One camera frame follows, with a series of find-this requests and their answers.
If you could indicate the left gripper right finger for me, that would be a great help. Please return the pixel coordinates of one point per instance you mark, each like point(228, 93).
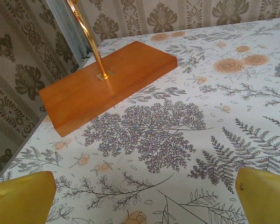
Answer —
point(266, 200)

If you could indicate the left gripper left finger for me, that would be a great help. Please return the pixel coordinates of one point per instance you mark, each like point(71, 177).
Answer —
point(21, 200)

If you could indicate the gold stand with orange base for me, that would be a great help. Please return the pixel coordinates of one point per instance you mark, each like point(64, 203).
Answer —
point(95, 93)

